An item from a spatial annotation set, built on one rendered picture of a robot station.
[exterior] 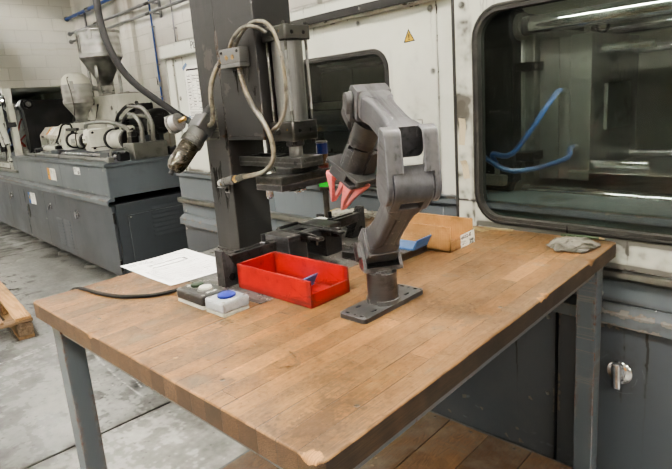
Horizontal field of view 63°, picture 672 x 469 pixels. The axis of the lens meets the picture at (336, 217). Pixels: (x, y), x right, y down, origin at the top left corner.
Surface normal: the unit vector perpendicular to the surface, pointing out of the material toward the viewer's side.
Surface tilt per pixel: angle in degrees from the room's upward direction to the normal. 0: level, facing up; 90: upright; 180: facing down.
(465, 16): 90
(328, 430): 0
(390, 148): 84
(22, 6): 90
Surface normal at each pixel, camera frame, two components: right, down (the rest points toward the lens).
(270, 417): -0.07, -0.97
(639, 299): -0.72, 0.20
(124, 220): 0.69, 0.11
